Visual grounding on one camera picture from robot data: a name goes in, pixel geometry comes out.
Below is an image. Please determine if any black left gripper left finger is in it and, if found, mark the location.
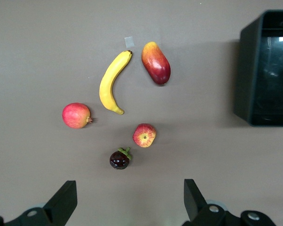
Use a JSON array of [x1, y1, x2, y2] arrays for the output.
[[0, 180, 78, 226]]

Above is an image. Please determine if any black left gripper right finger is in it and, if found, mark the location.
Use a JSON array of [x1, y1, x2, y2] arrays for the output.
[[182, 179, 276, 226]]

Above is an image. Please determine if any red yellow apple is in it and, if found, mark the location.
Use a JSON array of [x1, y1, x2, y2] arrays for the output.
[[132, 123, 157, 148]]

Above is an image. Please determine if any yellow banana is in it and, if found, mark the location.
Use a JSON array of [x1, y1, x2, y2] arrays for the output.
[[99, 50, 134, 115]]

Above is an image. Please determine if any black plastic box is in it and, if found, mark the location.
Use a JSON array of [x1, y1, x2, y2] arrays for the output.
[[233, 9, 283, 127]]

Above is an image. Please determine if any red apple on table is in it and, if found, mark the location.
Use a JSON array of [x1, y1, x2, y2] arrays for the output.
[[62, 102, 96, 129]]

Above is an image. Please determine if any dark purple mangosteen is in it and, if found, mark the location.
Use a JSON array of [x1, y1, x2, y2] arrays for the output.
[[109, 147, 133, 170]]

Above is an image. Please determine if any red yellow mango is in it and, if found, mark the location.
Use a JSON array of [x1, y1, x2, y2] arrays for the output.
[[141, 41, 172, 86]]

